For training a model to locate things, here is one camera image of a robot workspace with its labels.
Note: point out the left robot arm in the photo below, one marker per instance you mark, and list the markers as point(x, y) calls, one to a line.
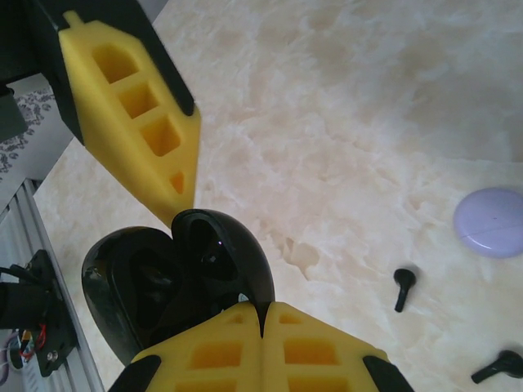
point(20, 304)

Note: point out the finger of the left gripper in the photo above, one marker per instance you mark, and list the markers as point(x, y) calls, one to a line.
point(135, 122)

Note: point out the black earbud charging case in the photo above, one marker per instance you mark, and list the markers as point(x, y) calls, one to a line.
point(229, 253)

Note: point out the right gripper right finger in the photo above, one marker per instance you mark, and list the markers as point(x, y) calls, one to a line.
point(318, 355)

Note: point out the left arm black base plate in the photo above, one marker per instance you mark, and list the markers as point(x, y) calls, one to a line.
point(57, 326)

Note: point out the purple earbud charging case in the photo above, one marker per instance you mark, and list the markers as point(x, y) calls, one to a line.
point(490, 222)

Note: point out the aluminium mounting rail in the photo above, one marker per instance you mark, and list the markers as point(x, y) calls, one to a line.
point(49, 228)

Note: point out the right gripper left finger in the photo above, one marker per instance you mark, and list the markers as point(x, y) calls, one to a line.
point(212, 355)

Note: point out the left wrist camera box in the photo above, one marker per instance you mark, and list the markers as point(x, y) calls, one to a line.
point(14, 118)

